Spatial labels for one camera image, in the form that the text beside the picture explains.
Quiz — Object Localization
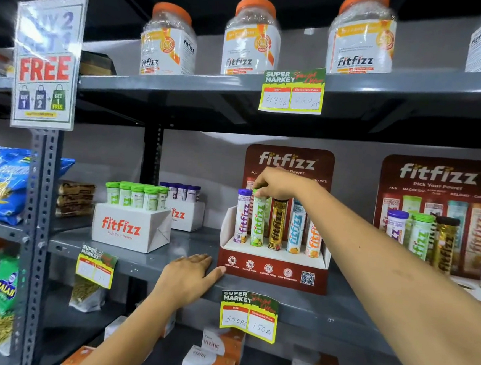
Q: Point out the black gold tablet tube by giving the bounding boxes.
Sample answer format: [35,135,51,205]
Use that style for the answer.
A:
[430,215,462,276]
[267,198,289,252]

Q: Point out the yellow green price tag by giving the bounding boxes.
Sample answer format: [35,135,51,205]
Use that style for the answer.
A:
[217,289,281,345]
[74,242,120,291]
[258,62,327,117]

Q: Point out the green effervescent tablet tube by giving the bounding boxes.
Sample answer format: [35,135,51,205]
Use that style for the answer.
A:
[249,189,269,248]
[406,212,436,263]

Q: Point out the person's left hand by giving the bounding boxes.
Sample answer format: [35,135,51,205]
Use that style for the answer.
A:
[154,250,228,313]

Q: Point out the person's right hand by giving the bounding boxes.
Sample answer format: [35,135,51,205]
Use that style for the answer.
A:
[252,165,315,204]

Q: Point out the green snack packet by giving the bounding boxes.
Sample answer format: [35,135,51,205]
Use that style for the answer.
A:
[0,254,20,358]

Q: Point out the person's right forearm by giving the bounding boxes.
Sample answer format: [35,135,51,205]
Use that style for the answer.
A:
[288,179,481,365]

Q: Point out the cluster of green capped tubes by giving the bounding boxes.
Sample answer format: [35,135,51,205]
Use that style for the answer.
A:
[103,179,170,213]

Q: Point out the blue tablet tube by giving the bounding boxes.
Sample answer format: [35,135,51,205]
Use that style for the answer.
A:
[286,198,309,255]

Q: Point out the white cardboard tube box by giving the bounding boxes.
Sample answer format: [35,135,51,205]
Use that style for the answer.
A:
[162,198,207,234]
[90,201,174,256]

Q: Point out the person's left forearm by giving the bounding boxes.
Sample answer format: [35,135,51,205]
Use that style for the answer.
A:
[76,286,185,365]

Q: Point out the red cardboard display stand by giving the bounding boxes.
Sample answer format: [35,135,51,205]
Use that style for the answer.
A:
[215,141,340,297]
[366,152,481,313]

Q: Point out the cluster of purple capped tubes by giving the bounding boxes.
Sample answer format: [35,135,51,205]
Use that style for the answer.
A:
[158,181,202,204]

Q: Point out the grey metal shelving rack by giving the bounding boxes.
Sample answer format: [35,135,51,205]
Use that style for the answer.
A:
[0,0,481,365]

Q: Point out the purple capped tablet tube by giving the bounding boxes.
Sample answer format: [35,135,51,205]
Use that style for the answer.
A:
[233,188,254,245]
[385,209,410,246]

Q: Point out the laminated promotion sign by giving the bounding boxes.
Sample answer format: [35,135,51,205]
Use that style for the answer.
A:
[7,0,89,133]

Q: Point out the brown wrapped packet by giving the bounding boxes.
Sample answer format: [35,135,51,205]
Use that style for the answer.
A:
[57,179,97,198]
[56,193,96,210]
[54,204,95,221]

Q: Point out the dark flat box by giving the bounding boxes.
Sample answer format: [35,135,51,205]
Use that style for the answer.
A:
[79,50,119,79]

